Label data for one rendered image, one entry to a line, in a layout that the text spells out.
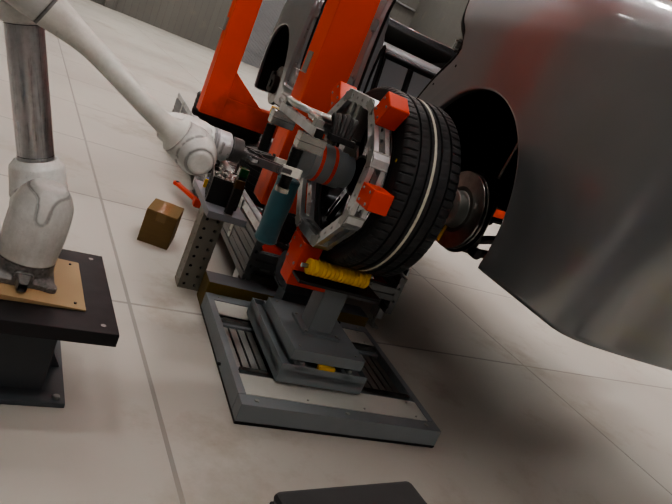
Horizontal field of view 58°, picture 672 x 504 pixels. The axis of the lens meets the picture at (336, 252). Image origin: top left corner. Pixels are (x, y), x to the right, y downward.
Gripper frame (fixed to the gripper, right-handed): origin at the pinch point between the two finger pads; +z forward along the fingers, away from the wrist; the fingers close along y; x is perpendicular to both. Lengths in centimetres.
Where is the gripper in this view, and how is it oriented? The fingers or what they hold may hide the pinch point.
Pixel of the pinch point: (289, 168)
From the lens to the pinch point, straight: 193.7
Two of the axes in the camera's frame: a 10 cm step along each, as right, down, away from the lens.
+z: 8.6, 2.4, 4.5
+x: 3.9, -8.8, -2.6
